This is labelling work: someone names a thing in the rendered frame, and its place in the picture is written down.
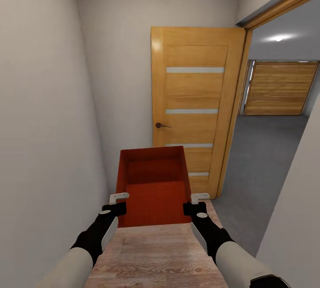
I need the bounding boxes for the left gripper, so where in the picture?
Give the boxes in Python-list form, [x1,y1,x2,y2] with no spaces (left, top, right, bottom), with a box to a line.
[102,202,127,216]

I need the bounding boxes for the storage box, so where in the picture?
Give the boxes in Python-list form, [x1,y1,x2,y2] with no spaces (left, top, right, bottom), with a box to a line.
[116,146,192,228]

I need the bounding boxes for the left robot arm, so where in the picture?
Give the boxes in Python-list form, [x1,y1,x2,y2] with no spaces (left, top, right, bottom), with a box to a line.
[30,193,130,288]

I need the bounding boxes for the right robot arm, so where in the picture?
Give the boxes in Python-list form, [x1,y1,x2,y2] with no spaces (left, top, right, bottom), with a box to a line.
[183,193,292,288]

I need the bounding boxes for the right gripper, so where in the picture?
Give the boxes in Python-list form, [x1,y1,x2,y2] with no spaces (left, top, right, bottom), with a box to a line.
[183,201,207,216]

